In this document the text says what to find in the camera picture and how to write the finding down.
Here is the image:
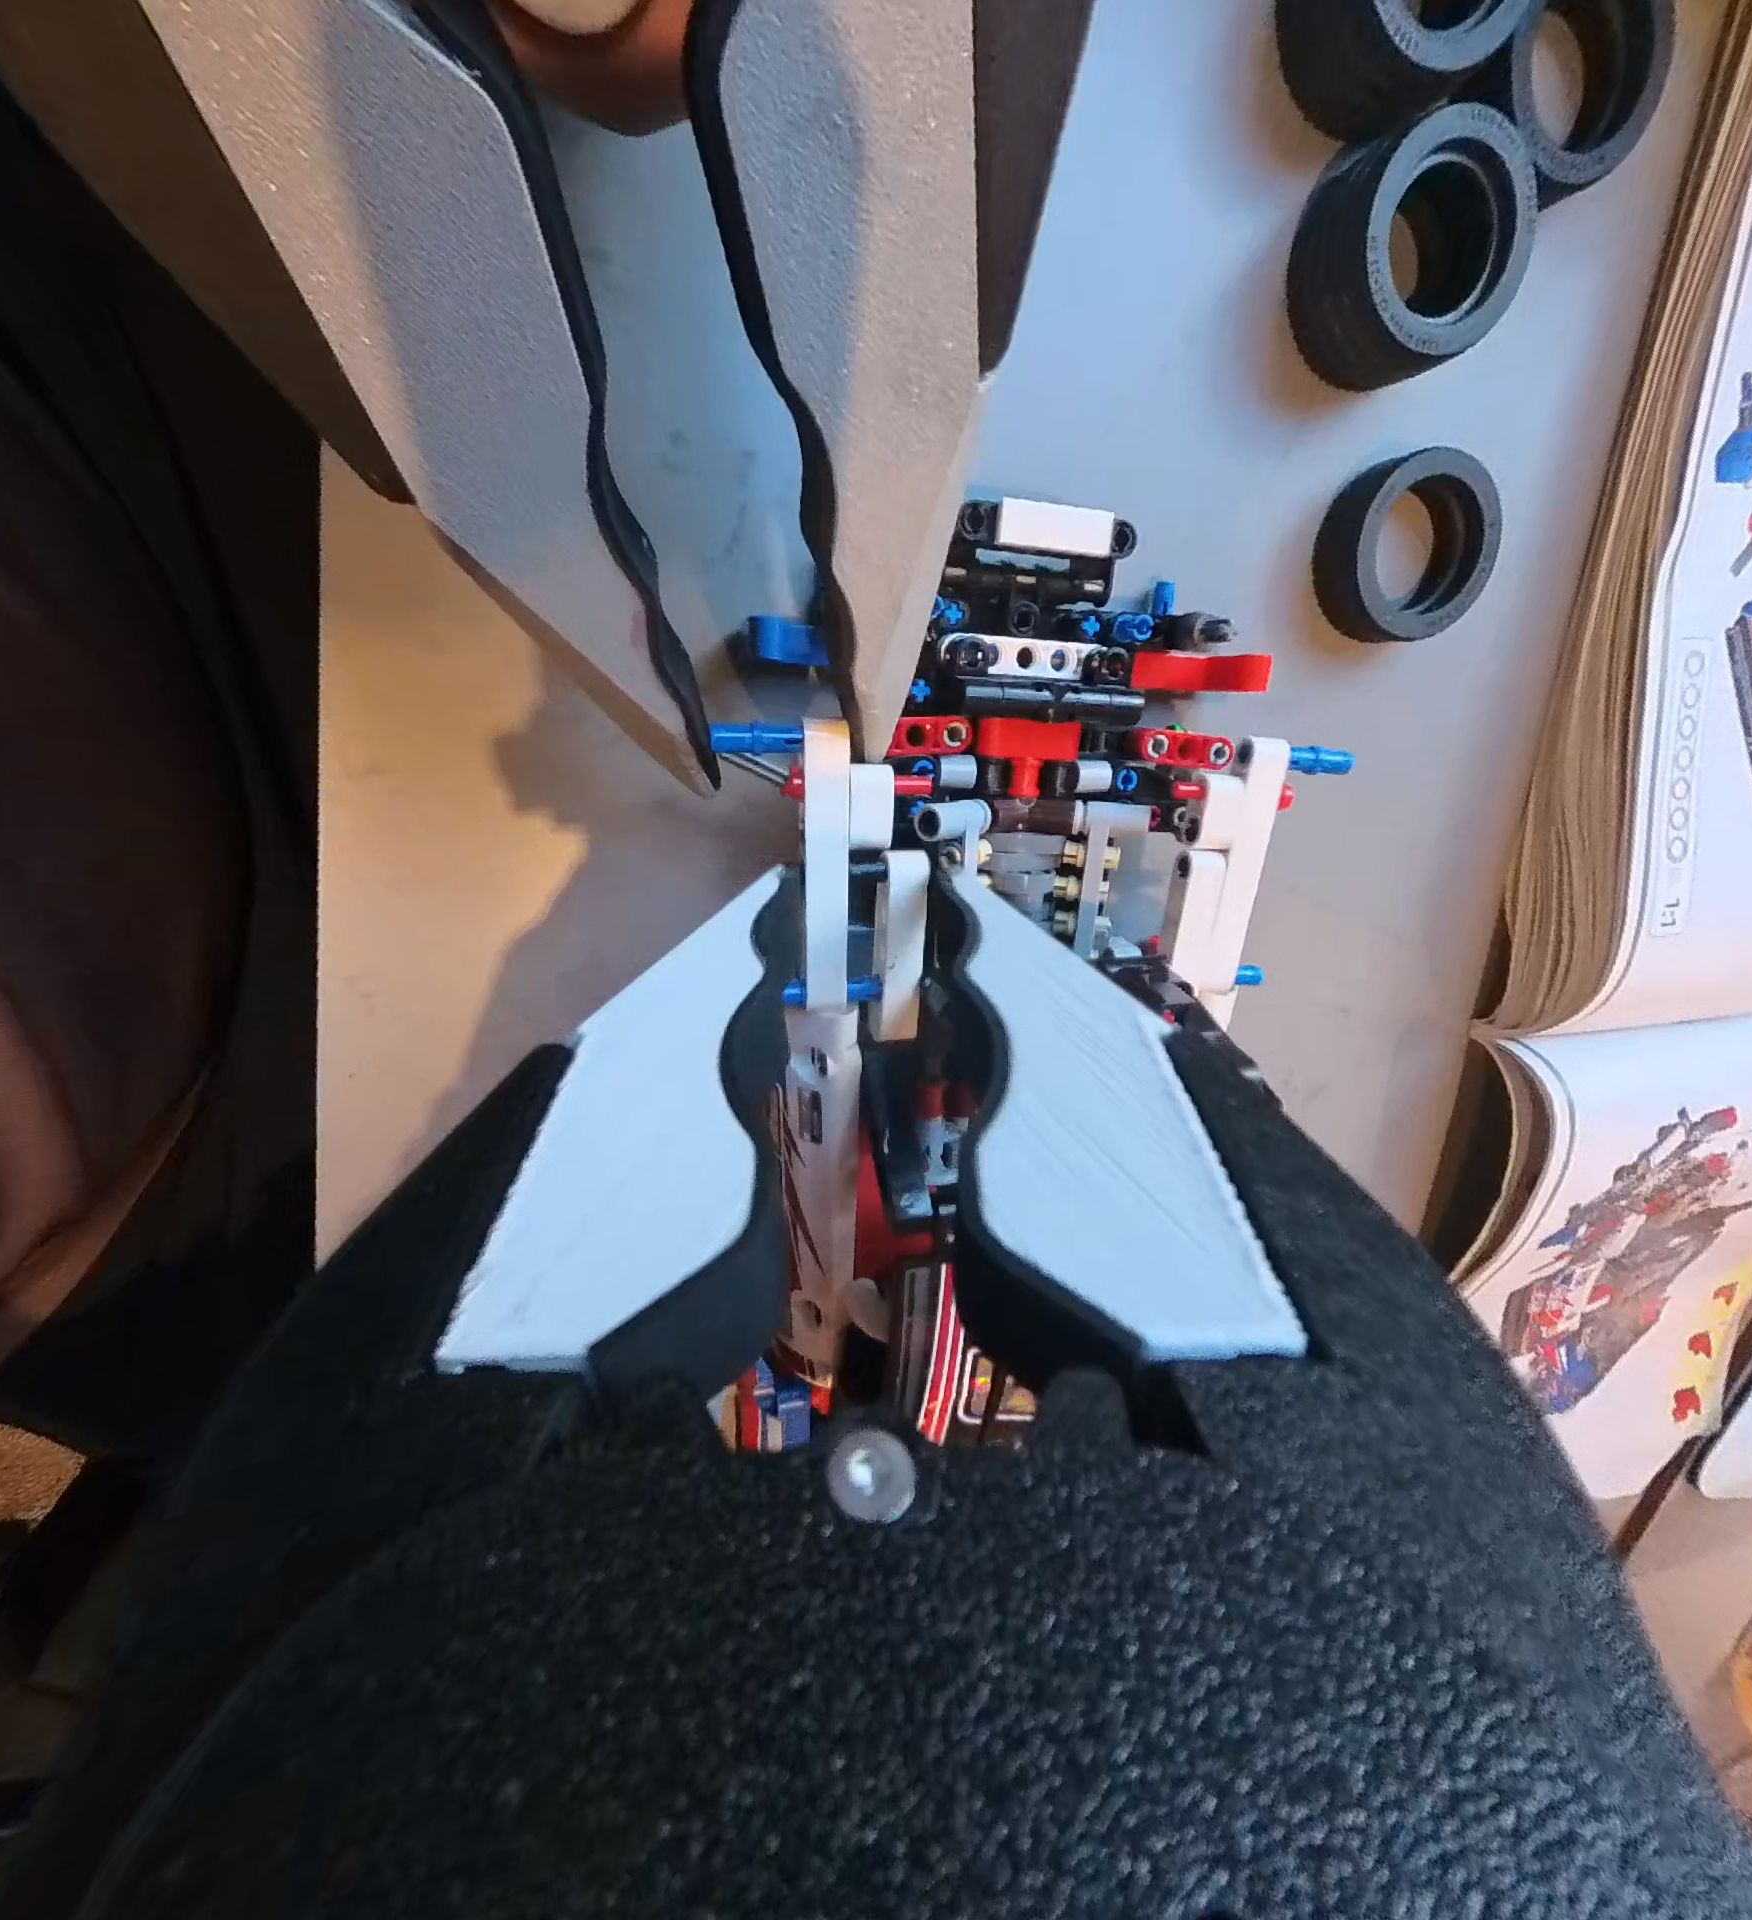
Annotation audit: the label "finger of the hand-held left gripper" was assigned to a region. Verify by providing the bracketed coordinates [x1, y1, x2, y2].
[686, 0, 990, 763]
[141, 0, 727, 801]

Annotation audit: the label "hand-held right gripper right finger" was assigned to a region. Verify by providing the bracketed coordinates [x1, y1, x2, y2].
[939, 869, 1312, 1405]

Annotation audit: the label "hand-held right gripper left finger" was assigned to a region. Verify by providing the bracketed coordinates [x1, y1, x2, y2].
[434, 867, 802, 1405]

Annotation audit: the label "white beam assembly with pins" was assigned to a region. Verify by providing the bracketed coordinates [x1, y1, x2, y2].
[707, 719, 945, 1053]

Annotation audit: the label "toy brick race car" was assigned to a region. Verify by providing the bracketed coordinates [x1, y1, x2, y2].
[725, 494, 1358, 1456]

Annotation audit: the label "grey desk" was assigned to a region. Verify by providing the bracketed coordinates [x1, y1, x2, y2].
[313, 0, 1752, 1788]

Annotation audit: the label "person's left hand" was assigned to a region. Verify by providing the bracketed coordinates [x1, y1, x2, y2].
[494, 0, 701, 140]

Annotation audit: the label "black toy tyre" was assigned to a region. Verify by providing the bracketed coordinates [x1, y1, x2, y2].
[1309, 447, 1505, 645]
[1285, 102, 1543, 395]
[1271, 0, 1540, 148]
[1501, 0, 1678, 199]

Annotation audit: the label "black trousers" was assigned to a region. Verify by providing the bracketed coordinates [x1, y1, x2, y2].
[0, 0, 327, 1442]

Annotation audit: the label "person's brown shirt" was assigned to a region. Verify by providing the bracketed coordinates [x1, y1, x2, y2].
[0, 240, 323, 1421]

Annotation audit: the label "toy car instruction booklet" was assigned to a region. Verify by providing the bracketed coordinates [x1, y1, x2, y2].
[1476, 0, 1752, 1040]

